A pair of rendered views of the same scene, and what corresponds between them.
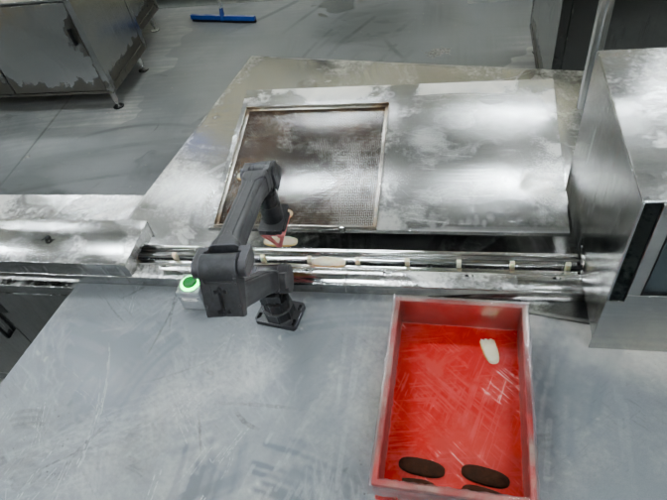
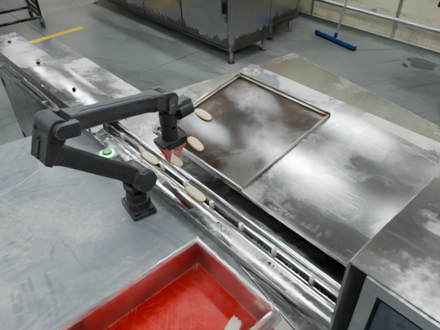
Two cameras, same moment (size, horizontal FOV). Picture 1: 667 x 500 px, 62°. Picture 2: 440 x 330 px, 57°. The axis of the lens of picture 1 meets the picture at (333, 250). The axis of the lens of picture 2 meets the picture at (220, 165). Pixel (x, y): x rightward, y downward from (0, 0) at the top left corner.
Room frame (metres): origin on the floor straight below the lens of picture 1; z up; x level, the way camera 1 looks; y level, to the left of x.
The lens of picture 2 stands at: (0.21, -0.58, 1.82)
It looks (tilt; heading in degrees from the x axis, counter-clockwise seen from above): 39 degrees down; 31
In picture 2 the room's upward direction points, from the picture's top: 1 degrees counter-clockwise
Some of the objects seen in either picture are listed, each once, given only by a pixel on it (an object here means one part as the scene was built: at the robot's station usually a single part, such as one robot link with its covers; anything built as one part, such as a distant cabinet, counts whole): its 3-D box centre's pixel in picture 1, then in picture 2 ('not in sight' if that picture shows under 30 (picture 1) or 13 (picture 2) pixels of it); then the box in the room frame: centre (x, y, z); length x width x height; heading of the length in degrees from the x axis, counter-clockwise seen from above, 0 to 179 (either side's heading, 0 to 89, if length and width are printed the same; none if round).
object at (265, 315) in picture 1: (278, 306); (137, 198); (0.93, 0.18, 0.86); 0.12 x 0.09 x 0.08; 63
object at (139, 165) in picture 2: (270, 282); (137, 177); (0.95, 0.18, 0.94); 0.09 x 0.05 x 0.10; 168
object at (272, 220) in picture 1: (271, 211); (169, 132); (1.10, 0.14, 1.05); 0.10 x 0.07 x 0.07; 163
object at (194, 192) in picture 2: (328, 261); (194, 192); (1.06, 0.02, 0.86); 0.10 x 0.04 x 0.01; 73
